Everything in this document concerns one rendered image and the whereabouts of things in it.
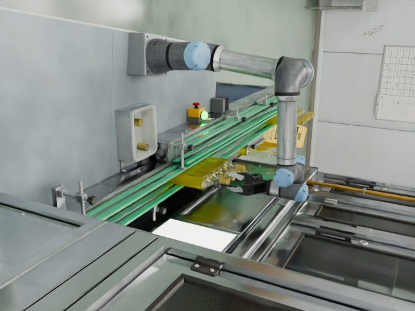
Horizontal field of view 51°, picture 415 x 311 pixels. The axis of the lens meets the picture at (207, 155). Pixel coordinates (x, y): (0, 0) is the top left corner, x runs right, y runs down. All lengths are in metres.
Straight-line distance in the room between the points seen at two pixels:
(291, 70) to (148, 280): 1.02
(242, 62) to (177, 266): 1.09
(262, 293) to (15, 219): 0.68
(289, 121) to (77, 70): 0.81
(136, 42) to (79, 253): 1.10
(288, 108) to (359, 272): 0.65
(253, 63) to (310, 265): 0.82
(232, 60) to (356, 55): 5.93
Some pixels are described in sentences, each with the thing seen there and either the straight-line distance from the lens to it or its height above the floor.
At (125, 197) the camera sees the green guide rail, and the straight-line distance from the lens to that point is 1.74.
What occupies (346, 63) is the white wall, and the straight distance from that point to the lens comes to 7.76.
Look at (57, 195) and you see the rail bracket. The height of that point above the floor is 0.86.
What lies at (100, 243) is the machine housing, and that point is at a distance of 1.05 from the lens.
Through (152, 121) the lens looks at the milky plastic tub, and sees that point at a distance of 1.97.
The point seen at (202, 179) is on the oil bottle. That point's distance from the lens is 1.94.
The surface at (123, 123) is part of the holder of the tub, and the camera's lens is 1.87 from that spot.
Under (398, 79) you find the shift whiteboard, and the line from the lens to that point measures 7.67.
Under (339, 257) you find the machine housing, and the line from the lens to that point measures 1.80.
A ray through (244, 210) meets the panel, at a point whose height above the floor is 1.24.
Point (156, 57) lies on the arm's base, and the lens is 1.86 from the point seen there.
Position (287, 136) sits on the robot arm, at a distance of 1.69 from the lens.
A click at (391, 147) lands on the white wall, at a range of 7.91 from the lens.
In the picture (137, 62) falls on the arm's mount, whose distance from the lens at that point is 1.90.
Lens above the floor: 1.93
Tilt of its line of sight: 26 degrees down
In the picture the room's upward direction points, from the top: 99 degrees clockwise
